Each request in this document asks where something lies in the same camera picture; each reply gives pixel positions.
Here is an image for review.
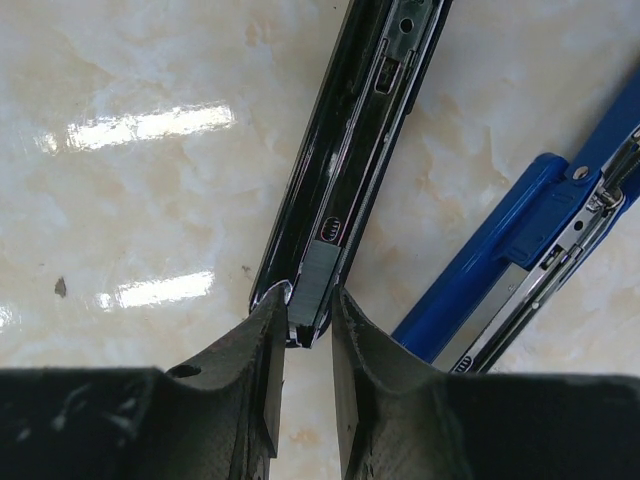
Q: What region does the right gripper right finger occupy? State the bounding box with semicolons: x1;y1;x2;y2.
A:
331;287;639;479

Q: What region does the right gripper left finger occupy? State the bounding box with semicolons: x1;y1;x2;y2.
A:
1;287;287;479

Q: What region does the blue stapler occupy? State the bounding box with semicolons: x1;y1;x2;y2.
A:
392;75;639;373

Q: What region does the black stapler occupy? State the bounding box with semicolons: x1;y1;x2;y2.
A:
250;0;451;348

